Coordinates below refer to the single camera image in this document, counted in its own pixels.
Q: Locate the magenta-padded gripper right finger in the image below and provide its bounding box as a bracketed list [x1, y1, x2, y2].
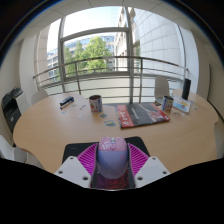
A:
[127, 142, 171, 190]

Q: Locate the metal balcony railing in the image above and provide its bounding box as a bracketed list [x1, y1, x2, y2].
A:
[32, 55, 190, 98]

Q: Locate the black mouse pad red print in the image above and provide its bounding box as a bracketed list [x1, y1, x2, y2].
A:
[62, 135, 151, 190]

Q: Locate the black and white printer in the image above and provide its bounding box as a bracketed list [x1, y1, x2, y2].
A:
[1, 86, 25, 132]

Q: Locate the red cover magazine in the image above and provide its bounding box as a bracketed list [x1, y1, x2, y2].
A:
[115, 102, 171, 130]

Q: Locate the tall black speaker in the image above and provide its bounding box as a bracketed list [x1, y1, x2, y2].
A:
[181, 77, 192, 101]

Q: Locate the small teal sticker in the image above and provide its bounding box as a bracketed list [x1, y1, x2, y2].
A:
[103, 119, 117, 128]

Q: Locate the open light coloured book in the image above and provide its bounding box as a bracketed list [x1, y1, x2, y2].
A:
[172, 95, 192, 114]

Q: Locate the white chair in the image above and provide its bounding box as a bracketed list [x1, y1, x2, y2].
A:
[153, 75, 171, 102]
[0, 134, 28, 164]
[30, 88, 50, 106]

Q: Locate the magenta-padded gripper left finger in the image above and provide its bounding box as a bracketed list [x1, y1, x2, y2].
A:
[54, 142, 100, 190]

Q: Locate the black stapler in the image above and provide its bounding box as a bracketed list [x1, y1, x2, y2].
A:
[59, 96, 75, 110]

